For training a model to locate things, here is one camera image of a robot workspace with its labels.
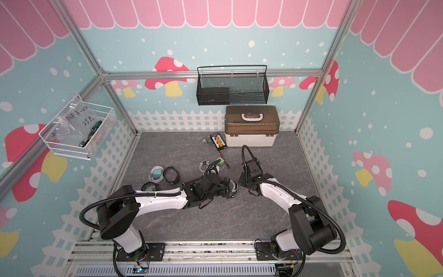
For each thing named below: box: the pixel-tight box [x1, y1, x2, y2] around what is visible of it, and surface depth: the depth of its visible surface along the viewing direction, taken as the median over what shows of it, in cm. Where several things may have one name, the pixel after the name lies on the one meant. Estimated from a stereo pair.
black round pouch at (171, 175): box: [162, 166, 181, 185], surface depth 99 cm
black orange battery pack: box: [209, 132, 228, 151], surface depth 115 cm
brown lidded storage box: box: [224, 105, 281, 147], surface depth 104 cm
